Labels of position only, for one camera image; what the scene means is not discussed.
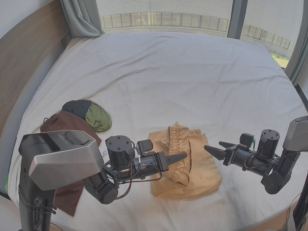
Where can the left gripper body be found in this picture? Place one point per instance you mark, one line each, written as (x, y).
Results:
(151, 163)

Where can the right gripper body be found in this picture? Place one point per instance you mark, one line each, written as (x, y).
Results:
(240, 157)

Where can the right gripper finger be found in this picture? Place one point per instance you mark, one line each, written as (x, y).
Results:
(228, 145)
(217, 154)

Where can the tan shorts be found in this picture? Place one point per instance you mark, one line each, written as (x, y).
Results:
(204, 167)

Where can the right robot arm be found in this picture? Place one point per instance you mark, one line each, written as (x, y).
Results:
(269, 143)

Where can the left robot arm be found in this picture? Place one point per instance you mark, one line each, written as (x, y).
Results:
(60, 157)

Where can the bed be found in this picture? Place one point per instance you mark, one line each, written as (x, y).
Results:
(168, 80)

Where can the green garment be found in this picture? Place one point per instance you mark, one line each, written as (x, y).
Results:
(98, 119)

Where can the brown shorts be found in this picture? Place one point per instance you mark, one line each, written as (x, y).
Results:
(67, 121)

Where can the black garment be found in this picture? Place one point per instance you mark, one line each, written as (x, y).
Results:
(74, 108)

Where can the grey-green curtain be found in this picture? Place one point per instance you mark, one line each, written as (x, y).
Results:
(79, 15)
(297, 64)

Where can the window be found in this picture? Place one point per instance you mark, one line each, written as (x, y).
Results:
(168, 6)

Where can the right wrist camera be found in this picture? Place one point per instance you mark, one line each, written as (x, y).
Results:
(246, 139)

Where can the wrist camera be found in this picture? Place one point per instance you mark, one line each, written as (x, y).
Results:
(246, 139)
(145, 145)

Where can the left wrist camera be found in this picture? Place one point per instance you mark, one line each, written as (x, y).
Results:
(145, 145)

